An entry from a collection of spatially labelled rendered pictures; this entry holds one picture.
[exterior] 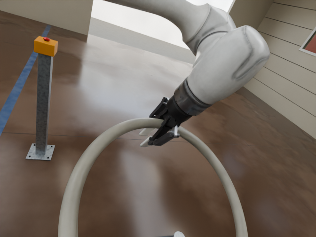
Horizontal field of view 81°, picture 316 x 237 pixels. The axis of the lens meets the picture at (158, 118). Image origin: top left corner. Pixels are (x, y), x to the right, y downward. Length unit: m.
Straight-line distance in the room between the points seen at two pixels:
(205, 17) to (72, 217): 0.48
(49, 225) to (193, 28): 1.59
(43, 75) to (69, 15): 4.87
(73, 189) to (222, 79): 0.34
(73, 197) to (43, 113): 1.45
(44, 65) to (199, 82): 1.32
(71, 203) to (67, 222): 0.03
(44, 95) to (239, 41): 1.52
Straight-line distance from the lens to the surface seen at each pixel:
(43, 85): 1.66
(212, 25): 0.49
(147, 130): 0.63
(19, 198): 1.87
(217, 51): 0.39
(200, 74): 0.40
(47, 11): 6.45
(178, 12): 0.49
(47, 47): 1.52
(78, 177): 0.40
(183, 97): 0.44
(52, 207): 1.80
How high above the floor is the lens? 1.56
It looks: 30 degrees down
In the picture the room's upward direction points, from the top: 24 degrees clockwise
